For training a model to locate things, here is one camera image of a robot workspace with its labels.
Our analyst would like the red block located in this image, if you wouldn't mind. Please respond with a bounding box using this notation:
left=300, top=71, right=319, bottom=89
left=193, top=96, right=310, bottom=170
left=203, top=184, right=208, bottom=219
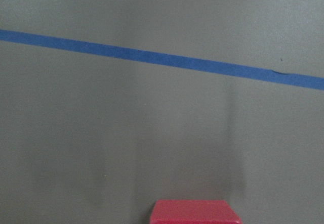
left=149, top=199, right=242, bottom=224

